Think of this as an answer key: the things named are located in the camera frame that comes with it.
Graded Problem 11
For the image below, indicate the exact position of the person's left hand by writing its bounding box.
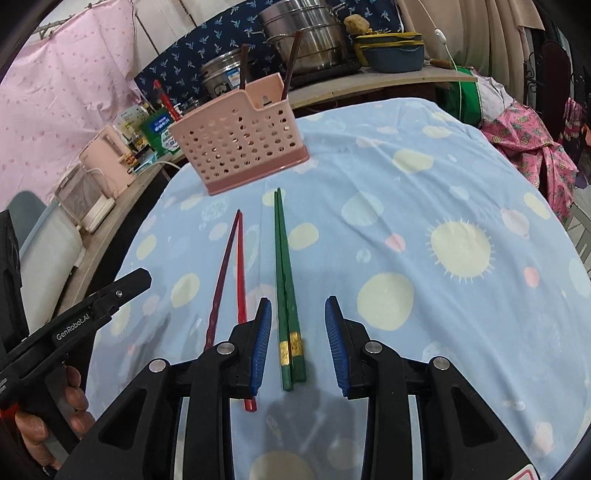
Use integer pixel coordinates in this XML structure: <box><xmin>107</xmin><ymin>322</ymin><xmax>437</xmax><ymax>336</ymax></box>
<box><xmin>14</xmin><ymin>365</ymin><xmax>96</xmax><ymax>471</ymax></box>

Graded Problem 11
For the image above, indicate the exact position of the green chopstick left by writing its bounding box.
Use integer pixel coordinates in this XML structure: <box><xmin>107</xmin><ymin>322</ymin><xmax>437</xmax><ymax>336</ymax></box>
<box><xmin>273</xmin><ymin>189</ymin><xmax>293</xmax><ymax>391</ymax></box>

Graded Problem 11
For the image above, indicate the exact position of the green chopstick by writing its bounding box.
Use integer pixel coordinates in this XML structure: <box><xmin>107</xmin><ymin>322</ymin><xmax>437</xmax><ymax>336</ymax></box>
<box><xmin>276</xmin><ymin>188</ymin><xmax>307</xmax><ymax>385</ymax></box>
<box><xmin>273</xmin><ymin>189</ymin><xmax>293</xmax><ymax>391</ymax></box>

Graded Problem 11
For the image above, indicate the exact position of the red chopstick on table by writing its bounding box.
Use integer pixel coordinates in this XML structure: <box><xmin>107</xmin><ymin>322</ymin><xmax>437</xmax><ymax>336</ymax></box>
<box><xmin>235</xmin><ymin>210</ymin><xmax>257</xmax><ymax>413</ymax></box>

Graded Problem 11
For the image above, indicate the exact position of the green chopstick right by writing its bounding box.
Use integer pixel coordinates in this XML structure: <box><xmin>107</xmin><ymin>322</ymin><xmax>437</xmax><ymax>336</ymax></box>
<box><xmin>276</xmin><ymin>188</ymin><xmax>307</xmax><ymax>385</ymax></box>

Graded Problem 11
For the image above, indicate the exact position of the white plastic storage bin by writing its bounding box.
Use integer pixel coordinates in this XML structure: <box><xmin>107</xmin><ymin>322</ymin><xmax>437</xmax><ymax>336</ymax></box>
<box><xmin>20</xmin><ymin>202</ymin><xmax>85</xmax><ymax>333</ymax></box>

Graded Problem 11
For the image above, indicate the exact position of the blue polka dot tablecloth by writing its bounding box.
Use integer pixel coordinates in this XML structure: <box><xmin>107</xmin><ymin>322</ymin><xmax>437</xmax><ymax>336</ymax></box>
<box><xmin>86</xmin><ymin>99</ymin><xmax>590</xmax><ymax>479</ymax></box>

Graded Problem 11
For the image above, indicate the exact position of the pink electric kettle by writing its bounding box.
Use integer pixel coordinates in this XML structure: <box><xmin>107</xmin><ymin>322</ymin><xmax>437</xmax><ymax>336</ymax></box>
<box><xmin>79</xmin><ymin>125</ymin><xmax>134</xmax><ymax>199</ymax></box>

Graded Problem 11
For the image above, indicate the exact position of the pink perforated utensil holder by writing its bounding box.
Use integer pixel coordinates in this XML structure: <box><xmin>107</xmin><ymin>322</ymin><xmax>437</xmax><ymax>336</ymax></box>
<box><xmin>168</xmin><ymin>73</ymin><xmax>310</xmax><ymax>196</ymax></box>

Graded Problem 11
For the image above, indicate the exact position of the green detergent container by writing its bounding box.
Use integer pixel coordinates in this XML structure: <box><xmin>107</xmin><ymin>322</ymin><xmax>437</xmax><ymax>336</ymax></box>
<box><xmin>140</xmin><ymin>108</ymin><xmax>180</xmax><ymax>157</ymax></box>

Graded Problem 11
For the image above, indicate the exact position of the small stainless steel pot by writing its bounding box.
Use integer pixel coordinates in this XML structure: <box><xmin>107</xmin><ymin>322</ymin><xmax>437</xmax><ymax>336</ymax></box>
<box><xmin>200</xmin><ymin>48</ymin><xmax>274</xmax><ymax>99</ymax></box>

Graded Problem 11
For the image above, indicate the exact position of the green plastic bag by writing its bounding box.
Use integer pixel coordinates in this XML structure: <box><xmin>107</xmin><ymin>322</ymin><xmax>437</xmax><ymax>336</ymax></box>
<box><xmin>443</xmin><ymin>67</ymin><xmax>483</xmax><ymax>127</ymax></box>

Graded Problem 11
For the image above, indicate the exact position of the pink floral curtain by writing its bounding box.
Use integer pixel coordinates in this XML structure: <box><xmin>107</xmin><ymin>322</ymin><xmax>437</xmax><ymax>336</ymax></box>
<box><xmin>1</xmin><ymin>1</ymin><xmax>140</xmax><ymax>206</ymax></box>

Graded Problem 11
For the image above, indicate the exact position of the red chopstick in holder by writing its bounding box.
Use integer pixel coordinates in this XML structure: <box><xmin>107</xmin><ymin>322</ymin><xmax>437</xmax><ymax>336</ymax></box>
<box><xmin>153</xmin><ymin>80</ymin><xmax>181</xmax><ymax>122</ymax></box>

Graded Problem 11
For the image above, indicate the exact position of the pink floral fabric pile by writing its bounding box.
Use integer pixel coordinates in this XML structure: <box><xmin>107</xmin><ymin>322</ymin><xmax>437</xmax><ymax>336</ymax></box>
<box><xmin>481</xmin><ymin>101</ymin><xmax>578</xmax><ymax>222</ymax></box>

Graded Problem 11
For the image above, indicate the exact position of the brown chopstick in holder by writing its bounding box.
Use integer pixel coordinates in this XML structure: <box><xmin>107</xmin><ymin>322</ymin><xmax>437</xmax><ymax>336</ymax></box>
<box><xmin>239</xmin><ymin>43</ymin><xmax>249</xmax><ymax>90</ymax></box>
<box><xmin>281</xmin><ymin>30</ymin><xmax>303</xmax><ymax>100</ymax></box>

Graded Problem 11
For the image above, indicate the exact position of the navy patterned cloth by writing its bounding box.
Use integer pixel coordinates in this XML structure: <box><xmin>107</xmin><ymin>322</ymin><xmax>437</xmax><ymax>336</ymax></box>
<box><xmin>134</xmin><ymin>1</ymin><xmax>404</xmax><ymax>104</ymax></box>

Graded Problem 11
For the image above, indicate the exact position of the large stainless steel pot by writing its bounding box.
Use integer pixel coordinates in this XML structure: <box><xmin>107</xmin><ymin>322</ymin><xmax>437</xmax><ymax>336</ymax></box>
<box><xmin>259</xmin><ymin>0</ymin><xmax>355</xmax><ymax>75</ymax></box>

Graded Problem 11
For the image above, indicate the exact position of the beige hanging cloth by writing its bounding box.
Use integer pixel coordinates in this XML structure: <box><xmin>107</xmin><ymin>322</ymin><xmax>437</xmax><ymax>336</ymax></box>
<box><xmin>398</xmin><ymin>0</ymin><xmax>544</xmax><ymax>99</ymax></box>

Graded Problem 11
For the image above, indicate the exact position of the white cable with switch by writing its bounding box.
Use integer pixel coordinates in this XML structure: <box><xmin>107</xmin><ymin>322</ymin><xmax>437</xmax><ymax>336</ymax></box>
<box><xmin>414</xmin><ymin>0</ymin><xmax>465</xmax><ymax>126</ymax></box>

